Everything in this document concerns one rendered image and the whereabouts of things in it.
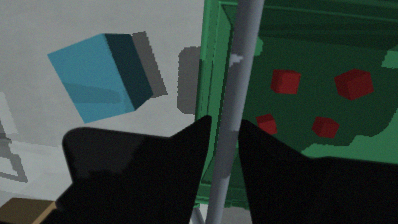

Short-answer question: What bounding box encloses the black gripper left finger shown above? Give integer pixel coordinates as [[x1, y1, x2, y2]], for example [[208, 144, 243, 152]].
[[62, 115, 212, 224]]

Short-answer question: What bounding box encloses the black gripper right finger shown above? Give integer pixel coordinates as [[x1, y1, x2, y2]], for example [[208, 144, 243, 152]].
[[238, 119, 398, 224]]

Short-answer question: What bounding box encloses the green plastic tray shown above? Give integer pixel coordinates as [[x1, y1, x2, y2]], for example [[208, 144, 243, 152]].
[[193, 0, 398, 209]]

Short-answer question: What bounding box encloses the teal cube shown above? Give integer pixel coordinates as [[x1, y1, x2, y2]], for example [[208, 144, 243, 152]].
[[47, 33, 153, 124]]

